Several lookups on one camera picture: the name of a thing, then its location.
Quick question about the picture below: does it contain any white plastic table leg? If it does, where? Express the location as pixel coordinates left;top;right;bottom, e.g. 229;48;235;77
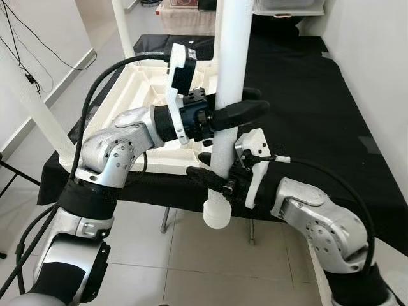
0;41;78;163
112;0;136;58
203;0;257;229

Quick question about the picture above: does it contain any black tablecloth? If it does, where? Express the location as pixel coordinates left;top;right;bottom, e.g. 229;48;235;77
37;35;408;256

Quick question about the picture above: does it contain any black wok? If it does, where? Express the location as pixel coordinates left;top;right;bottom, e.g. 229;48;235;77
252;13;319;29

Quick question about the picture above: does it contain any beige cloth covered bench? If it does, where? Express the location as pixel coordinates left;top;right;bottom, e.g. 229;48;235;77
158;0;217;36

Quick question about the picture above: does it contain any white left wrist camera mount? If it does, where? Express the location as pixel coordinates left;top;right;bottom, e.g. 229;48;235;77
164;43;200;146

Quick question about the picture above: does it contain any grey wall cable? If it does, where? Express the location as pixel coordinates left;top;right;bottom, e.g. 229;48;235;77
0;0;39;96

